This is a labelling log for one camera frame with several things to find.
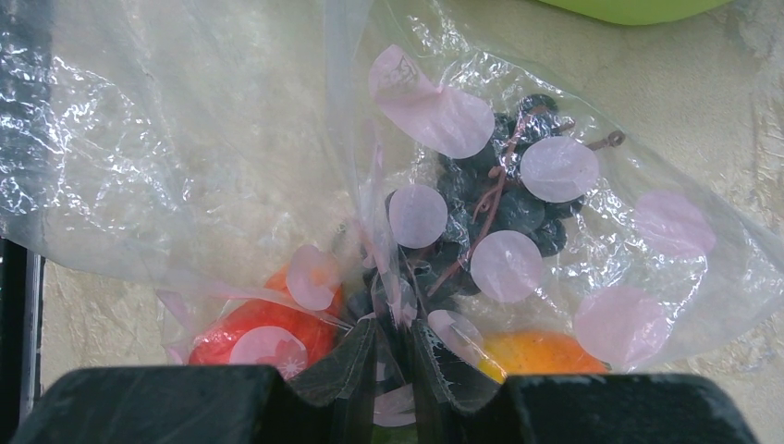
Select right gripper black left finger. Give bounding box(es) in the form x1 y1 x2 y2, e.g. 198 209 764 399
14 319 377 443

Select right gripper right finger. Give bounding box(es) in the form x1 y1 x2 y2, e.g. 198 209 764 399
409 320 757 443

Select orange green fake mango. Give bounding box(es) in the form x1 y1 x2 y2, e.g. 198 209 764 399
477 330 608 384

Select red fake food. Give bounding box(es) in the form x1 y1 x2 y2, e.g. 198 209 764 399
187 299 338 379

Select clear zip top bag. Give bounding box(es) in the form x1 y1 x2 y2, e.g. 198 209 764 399
0 0 784 430

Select green plastic tray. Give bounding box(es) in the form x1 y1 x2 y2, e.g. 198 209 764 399
542 0 729 26

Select black fake grapes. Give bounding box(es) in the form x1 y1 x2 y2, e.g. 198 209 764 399
349 92 627 320

